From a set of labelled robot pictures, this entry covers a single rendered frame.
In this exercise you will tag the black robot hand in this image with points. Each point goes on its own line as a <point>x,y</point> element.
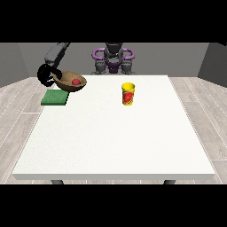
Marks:
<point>44,75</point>

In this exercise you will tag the brown wooden bowl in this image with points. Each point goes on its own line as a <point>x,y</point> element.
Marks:
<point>66,84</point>

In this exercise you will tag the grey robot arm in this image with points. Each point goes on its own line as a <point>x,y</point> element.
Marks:
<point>54,55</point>

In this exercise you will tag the green square pad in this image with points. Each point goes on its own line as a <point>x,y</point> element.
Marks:
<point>54,97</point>

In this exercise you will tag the small red ball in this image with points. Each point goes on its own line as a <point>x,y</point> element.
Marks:
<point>76,82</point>

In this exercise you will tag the yellow cup with melon print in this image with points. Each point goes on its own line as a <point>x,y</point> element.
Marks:
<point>128,94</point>

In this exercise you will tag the grey robot trunk purple rings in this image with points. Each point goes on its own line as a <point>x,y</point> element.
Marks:
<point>113,60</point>

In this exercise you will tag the dark table leg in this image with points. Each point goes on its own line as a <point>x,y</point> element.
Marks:
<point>169,182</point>
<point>57,182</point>

